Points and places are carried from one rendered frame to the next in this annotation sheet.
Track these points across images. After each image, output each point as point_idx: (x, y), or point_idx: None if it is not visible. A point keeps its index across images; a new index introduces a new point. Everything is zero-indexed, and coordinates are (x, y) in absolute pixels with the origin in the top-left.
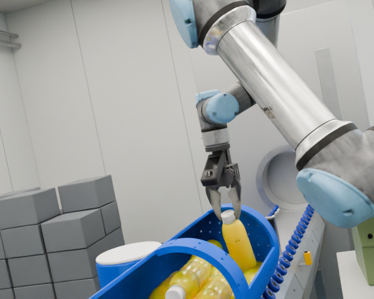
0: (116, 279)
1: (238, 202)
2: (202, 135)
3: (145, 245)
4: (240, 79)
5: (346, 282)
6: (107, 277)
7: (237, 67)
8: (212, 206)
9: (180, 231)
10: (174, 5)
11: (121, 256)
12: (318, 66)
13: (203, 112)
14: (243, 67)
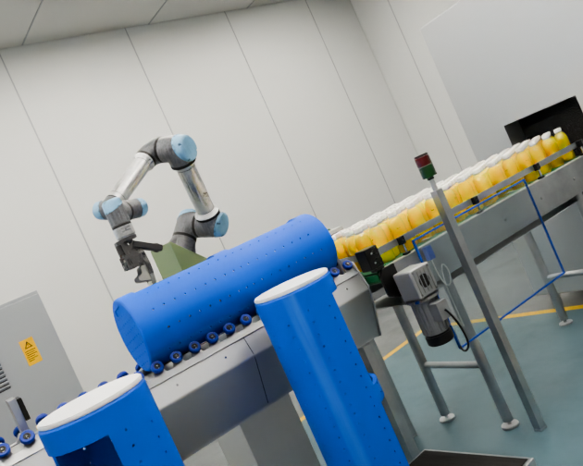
0: (266, 232)
1: None
2: (129, 226)
3: (60, 411)
4: (200, 179)
5: None
6: (151, 393)
7: (199, 175)
8: (154, 274)
9: (191, 267)
10: (191, 141)
11: (115, 385)
12: None
13: (134, 207)
14: (200, 176)
